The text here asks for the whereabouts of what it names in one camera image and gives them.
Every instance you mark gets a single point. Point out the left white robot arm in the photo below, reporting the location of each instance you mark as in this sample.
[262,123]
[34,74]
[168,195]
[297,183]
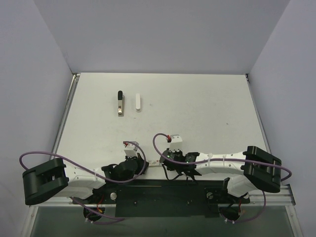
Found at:
[54,178]

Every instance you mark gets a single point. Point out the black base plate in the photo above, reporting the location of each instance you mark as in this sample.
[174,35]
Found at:
[158,198]

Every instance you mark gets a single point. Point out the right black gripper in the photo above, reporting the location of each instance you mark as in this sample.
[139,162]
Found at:
[164,159]

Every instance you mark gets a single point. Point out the printed staple box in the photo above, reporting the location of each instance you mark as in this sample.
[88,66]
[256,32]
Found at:
[154,163]

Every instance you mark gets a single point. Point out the aluminium frame rail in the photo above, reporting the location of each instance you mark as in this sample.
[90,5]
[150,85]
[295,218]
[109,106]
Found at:
[284,198]

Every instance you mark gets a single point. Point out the white staple box sleeve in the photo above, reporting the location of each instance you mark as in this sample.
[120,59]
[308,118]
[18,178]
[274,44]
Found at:
[138,102]

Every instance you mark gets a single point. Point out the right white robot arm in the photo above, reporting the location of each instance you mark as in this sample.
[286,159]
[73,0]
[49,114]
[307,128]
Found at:
[253,169]

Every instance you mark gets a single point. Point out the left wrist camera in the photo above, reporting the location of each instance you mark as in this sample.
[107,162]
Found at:
[130,150]

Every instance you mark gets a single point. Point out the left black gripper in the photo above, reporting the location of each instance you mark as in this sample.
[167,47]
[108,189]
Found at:
[142,164]

